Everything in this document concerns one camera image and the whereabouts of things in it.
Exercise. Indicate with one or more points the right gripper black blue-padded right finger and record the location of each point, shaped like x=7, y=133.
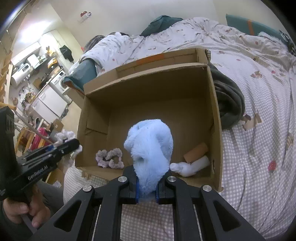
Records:
x=200, y=213

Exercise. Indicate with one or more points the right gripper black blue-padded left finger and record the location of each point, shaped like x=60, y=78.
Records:
x=93, y=213

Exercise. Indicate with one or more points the beige tube sock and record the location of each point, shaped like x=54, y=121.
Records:
x=196, y=153

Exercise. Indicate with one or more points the light blue plush toy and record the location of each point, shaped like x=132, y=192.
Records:
x=150, y=145

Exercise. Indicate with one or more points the white fluffy scrunchie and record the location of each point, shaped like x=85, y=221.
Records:
x=69, y=146

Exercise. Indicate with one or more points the person's left hand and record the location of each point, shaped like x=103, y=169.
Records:
x=37, y=209

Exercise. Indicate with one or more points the red cloth on rack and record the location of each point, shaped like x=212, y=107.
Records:
x=39, y=142

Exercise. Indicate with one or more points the white sock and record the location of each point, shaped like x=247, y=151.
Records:
x=185, y=169

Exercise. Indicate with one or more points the mauve fluffy scrunchie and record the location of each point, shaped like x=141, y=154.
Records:
x=111, y=159

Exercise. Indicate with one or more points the white cabinet drawers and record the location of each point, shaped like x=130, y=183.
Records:
x=48, y=104

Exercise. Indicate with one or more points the checkered printed bed quilt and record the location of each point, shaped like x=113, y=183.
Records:
x=259, y=152

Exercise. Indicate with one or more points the white washing machine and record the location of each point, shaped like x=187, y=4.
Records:
x=57, y=82

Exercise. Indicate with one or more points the dark grey garment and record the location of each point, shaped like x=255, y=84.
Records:
x=231, y=102

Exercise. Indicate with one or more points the teal pillow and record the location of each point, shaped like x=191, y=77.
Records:
x=102, y=54

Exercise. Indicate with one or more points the brown cardboard box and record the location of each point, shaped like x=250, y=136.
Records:
x=176, y=87

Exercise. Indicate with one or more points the teal orange-striped cushion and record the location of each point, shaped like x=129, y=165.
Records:
x=251, y=27

